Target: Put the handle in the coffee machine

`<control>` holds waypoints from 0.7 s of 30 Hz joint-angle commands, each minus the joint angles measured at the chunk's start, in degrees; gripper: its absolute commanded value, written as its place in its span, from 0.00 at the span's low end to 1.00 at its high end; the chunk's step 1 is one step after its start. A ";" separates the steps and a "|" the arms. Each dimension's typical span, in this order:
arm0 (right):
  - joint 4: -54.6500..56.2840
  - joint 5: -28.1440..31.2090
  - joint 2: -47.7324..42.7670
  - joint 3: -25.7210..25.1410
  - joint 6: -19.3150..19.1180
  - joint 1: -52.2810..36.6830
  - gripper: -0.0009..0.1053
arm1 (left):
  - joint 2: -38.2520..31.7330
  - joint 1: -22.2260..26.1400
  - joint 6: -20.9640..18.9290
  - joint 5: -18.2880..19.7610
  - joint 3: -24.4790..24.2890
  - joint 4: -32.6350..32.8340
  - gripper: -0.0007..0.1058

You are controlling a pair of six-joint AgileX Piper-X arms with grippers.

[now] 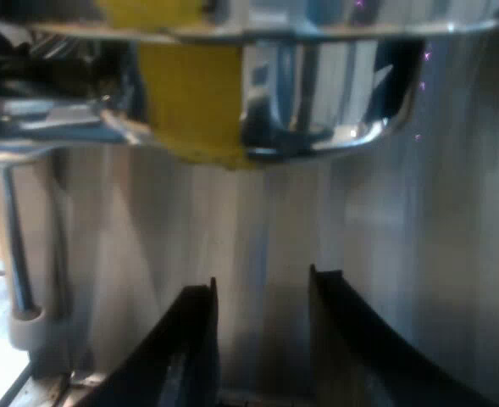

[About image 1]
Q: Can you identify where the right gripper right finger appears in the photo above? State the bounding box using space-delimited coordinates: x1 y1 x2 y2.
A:
308 264 496 407

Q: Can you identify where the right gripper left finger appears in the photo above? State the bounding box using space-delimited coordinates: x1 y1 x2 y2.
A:
78 276 221 407

